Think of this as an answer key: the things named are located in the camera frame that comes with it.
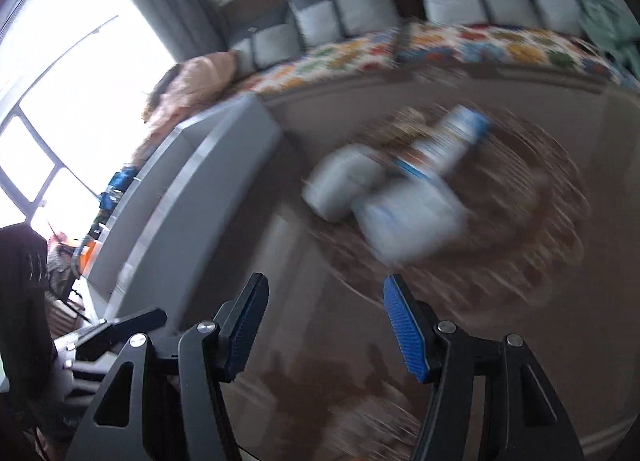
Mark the wooden chair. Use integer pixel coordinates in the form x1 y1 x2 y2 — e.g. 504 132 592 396
47 285 103 339

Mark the window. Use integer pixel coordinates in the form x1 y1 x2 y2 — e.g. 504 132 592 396
0 0 177 224

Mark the blue bag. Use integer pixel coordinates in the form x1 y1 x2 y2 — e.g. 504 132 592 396
101 167 137 208

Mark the white packet blue stripe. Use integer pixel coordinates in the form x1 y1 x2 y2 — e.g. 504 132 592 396
351 176 472 265

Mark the mint green cloth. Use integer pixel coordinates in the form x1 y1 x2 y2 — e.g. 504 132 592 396
579 0 640 78

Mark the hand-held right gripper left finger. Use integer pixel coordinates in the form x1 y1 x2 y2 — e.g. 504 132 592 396
67 272 271 461

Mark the colourful flower printed blanket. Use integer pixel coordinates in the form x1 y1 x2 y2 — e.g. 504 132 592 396
227 21 640 98

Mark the round brown patterned mat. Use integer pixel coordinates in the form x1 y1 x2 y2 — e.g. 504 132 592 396
312 101 593 342

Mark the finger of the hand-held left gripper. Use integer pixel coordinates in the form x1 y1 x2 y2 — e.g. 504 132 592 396
102 307 169 338
54 323 128 378

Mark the orange packet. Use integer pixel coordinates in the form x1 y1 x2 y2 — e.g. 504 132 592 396
79 240 100 273

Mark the pink quilt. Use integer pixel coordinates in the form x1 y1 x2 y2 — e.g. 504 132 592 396
131 51 240 166

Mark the blue and white packet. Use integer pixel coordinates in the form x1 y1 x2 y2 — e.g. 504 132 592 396
395 105 494 180

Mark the woven straw ornament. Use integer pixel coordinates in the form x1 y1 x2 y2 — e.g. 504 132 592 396
384 108 437 145

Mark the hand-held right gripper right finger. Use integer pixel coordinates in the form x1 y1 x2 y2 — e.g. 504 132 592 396
382 275 586 461

